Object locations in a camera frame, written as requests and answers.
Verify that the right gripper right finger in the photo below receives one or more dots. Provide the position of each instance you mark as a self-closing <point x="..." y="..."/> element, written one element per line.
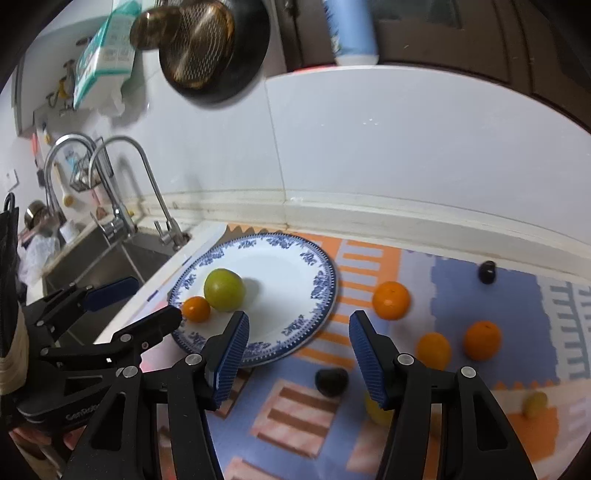
<point x="477" y="440"/>

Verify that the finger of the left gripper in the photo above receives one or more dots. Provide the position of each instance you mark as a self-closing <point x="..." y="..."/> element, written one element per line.
<point x="124" y="349"/>
<point x="50" y="317"/>

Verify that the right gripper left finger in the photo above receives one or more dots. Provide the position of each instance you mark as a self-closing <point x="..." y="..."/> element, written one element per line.
<point x="121" y="440"/>

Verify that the small yellow fruit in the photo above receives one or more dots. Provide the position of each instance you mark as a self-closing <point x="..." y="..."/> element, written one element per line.
<point x="534" y="404"/>

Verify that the green apple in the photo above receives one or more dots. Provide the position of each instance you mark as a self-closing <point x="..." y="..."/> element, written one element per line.
<point x="224" y="290"/>
<point x="376" y="413"/>

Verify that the orange tangerine small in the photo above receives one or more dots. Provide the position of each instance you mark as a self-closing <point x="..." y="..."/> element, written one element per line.
<point x="434" y="351"/>

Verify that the dark plum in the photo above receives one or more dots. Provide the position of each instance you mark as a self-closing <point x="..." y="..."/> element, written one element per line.
<point x="487" y="272"/>
<point x="332" y="383"/>

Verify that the tall chrome kitchen faucet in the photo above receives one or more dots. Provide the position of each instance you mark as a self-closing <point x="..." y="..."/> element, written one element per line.
<point x="121" y="225"/>

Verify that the person's hand on gripper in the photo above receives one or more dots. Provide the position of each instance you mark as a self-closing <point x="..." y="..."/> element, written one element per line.
<point x="31" y="440"/>

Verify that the stainless steel sink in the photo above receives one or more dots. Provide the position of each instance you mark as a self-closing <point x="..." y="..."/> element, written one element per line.
<point x="92" y="261"/>

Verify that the colourful patterned foam mat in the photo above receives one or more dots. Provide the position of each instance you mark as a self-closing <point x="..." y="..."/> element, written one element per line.
<point x="276" y="425"/>

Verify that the slim chrome water faucet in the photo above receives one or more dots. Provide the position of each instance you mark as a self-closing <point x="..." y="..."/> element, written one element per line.
<point x="121" y="182"/>

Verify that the blue white porcelain plate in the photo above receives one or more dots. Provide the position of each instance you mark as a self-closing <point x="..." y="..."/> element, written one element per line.
<point x="290" y="288"/>

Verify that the teal tissue paper pack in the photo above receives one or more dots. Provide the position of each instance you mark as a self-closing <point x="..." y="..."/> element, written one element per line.
<point x="107" y="63"/>

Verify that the copper perforated strainer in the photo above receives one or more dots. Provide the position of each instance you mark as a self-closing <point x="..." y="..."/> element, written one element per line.
<point x="196" y="41"/>

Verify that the black frying pan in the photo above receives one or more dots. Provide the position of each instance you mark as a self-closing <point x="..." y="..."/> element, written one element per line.
<point x="250" y="41"/>

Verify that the blue white soap bottle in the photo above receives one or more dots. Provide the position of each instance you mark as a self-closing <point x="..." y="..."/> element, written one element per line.
<point x="352" y="32"/>

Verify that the black wire basket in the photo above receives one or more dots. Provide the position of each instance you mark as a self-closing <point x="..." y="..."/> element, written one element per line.
<point x="78" y="162"/>

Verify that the dark wooden window frame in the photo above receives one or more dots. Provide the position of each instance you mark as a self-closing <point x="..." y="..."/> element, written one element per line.
<point x="523" y="45"/>

